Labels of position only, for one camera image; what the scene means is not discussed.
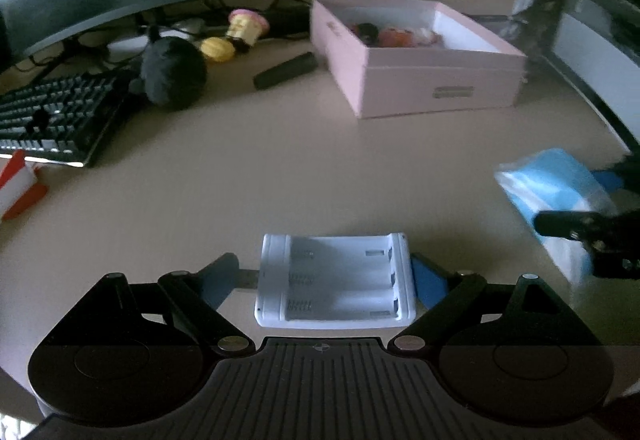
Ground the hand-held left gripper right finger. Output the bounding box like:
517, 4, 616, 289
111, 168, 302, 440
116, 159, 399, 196
392, 253, 571, 355

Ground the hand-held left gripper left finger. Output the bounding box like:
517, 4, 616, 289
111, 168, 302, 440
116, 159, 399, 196
65, 252, 254, 357

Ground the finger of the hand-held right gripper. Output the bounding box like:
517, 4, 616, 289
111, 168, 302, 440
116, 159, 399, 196
532, 209, 609, 241
594, 158, 640, 194

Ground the blue tissue packet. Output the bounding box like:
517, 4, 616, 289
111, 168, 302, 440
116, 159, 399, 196
494, 148, 618, 282

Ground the white battery charger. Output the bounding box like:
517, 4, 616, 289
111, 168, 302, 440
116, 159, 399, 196
237, 232, 417, 327

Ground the pink cardboard box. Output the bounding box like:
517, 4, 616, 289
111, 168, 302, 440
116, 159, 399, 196
310, 0, 527, 120

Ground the yellow corn toy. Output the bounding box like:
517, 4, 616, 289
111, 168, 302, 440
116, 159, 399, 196
200, 36, 236, 64

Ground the orange white toy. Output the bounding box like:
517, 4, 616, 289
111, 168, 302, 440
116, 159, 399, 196
377, 26, 417, 47

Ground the pink yellow toy figure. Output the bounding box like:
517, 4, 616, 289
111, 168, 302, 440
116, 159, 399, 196
226, 8, 270, 53

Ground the wooden desktop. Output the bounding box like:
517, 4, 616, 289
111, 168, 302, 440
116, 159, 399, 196
0, 0, 640, 421

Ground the dark framed display screen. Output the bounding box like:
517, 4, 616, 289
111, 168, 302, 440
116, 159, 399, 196
542, 0, 640, 146

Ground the black cat plush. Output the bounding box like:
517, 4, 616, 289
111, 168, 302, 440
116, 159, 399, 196
127, 25, 208, 112

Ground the black rectangular bar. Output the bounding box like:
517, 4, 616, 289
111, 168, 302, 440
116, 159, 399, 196
252, 52, 318, 91

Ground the red white rocket toy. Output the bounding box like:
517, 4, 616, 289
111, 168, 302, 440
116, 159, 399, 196
0, 150, 50, 221

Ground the black keyboard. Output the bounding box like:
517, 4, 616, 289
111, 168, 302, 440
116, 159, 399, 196
0, 70, 133, 168

